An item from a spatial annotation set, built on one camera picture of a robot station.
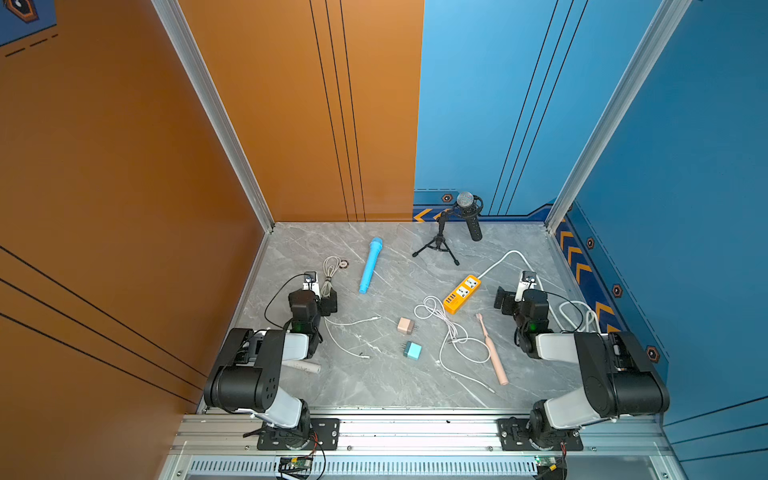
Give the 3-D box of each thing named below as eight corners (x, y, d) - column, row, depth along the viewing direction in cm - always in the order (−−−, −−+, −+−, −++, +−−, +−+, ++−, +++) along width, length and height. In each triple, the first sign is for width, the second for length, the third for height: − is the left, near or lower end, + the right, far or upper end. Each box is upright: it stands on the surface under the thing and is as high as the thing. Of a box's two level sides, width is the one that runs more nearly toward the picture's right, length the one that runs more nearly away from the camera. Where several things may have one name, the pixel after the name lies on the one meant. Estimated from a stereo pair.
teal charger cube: (399, 355, 88) (399, 352, 86) (403, 343, 91) (403, 339, 89) (419, 361, 87) (420, 358, 85) (422, 348, 90) (423, 345, 88)
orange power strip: (440, 305, 98) (441, 301, 96) (468, 277, 105) (470, 272, 103) (454, 317, 96) (455, 312, 94) (482, 287, 103) (484, 282, 101)
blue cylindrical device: (355, 292, 102) (354, 287, 100) (373, 241, 117) (372, 236, 115) (366, 295, 102) (366, 290, 99) (383, 243, 117) (382, 238, 114)
